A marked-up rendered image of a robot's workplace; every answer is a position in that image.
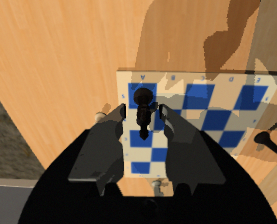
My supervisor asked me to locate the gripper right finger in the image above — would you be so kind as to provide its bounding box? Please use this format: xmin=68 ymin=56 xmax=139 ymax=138
xmin=159 ymin=104 xmax=277 ymax=224

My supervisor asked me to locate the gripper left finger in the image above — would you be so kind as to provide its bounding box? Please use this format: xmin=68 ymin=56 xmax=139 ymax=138
xmin=18 ymin=103 xmax=126 ymax=224

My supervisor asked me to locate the blue and cream chessboard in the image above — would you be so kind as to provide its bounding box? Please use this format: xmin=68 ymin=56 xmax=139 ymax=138
xmin=116 ymin=71 xmax=277 ymax=178

